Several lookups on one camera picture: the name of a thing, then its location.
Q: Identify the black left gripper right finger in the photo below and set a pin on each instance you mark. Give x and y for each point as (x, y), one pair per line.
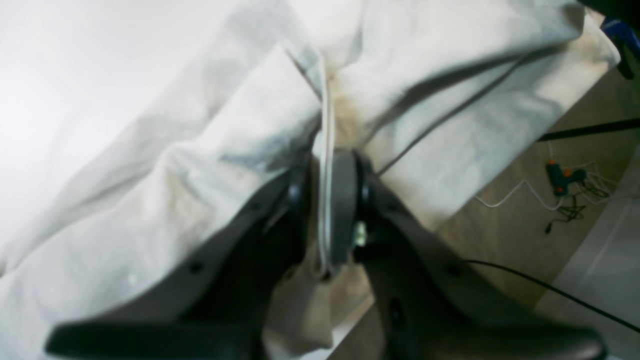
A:
(432, 305)

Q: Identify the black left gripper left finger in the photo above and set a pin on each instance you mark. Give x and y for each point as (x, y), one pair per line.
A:
(213, 305)

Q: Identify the beige t-shirt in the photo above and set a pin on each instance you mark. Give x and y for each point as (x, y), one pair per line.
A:
(133, 130)

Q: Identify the blue orange glue gun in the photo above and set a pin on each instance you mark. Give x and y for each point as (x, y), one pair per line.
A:
(560, 179)

